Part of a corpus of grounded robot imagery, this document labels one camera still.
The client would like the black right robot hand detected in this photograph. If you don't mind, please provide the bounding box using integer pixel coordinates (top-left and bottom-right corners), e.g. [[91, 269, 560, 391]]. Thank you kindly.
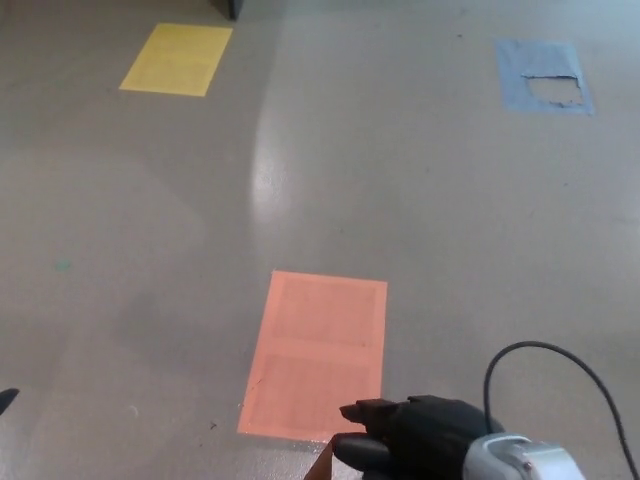
[[338, 394, 504, 480]]

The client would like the black air pump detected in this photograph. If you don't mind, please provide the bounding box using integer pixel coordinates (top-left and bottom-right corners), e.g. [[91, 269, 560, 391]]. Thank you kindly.
[[331, 433, 393, 471]]

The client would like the brown cardboard box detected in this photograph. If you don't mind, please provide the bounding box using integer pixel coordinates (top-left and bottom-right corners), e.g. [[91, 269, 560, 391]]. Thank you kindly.
[[305, 433, 338, 480]]

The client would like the orange paper sheet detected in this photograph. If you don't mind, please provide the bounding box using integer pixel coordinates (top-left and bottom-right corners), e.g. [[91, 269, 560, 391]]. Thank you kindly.
[[235, 270, 389, 437]]

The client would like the yellow paper sheet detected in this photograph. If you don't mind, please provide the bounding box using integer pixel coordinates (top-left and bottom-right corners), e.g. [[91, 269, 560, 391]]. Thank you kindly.
[[118, 22, 234, 98]]

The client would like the torn blue paper sheet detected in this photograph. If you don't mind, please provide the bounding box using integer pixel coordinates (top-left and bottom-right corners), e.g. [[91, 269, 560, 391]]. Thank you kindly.
[[493, 37, 596, 117]]

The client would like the dark furniture base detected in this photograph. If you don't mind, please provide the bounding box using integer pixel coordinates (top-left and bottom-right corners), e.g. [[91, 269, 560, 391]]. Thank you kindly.
[[209, 0, 241, 21]]

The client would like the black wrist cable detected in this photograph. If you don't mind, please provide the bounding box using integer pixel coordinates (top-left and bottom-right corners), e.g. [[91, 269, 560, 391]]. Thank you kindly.
[[482, 341, 640, 467]]

